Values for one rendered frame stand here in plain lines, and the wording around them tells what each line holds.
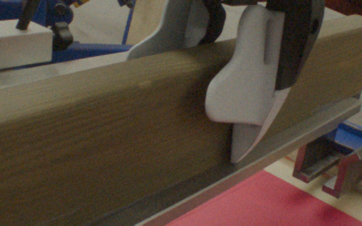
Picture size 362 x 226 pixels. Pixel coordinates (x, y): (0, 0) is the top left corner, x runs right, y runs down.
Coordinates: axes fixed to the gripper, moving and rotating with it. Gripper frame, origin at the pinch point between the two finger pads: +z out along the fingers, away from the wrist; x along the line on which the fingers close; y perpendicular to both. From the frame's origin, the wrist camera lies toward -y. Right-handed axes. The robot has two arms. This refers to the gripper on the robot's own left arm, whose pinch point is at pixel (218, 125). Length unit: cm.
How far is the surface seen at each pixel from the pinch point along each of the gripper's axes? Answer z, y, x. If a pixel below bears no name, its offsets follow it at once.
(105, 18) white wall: 66, -200, -252
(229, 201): 13.6, -12.4, -5.8
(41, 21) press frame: 10, -26, -61
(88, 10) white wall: 65, -200, -272
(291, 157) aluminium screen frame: 13.1, -25.5, -6.6
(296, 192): 13.6, -19.7, -2.4
